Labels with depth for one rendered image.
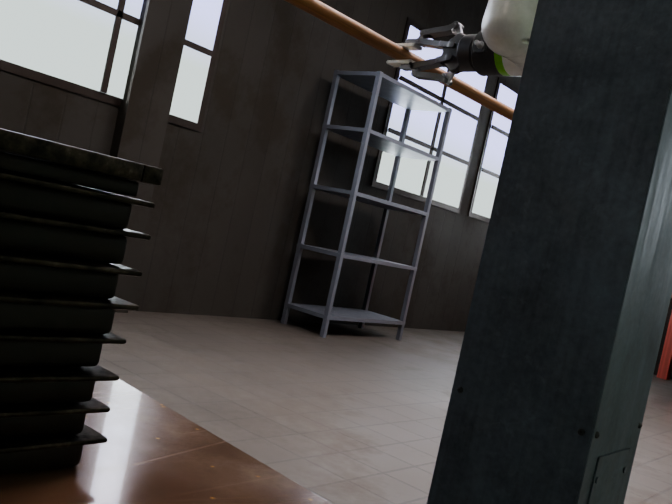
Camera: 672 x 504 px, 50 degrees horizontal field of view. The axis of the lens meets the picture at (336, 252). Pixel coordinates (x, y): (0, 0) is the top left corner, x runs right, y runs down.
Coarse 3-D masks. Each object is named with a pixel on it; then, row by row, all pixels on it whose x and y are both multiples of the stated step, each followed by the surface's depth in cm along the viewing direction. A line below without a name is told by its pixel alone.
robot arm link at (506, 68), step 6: (498, 60) 142; (504, 60) 141; (498, 66) 142; (504, 66) 142; (510, 66) 141; (516, 66) 139; (522, 66) 135; (504, 72) 143; (510, 72) 142; (516, 72) 141
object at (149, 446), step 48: (96, 384) 71; (144, 432) 60; (192, 432) 63; (0, 480) 45; (48, 480) 47; (96, 480) 48; (144, 480) 50; (192, 480) 52; (240, 480) 54; (288, 480) 56
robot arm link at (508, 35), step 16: (496, 0) 126; (512, 0) 125; (528, 0) 124; (496, 16) 126; (512, 16) 124; (528, 16) 124; (496, 32) 126; (512, 32) 125; (528, 32) 125; (496, 48) 128; (512, 48) 127
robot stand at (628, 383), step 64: (576, 0) 96; (640, 0) 90; (576, 64) 95; (640, 64) 90; (512, 128) 99; (576, 128) 94; (640, 128) 89; (512, 192) 98; (576, 192) 93; (640, 192) 88; (512, 256) 97; (576, 256) 92; (640, 256) 90; (512, 320) 96; (576, 320) 91; (640, 320) 94; (512, 384) 95; (576, 384) 90; (640, 384) 99; (448, 448) 100; (512, 448) 94; (576, 448) 89
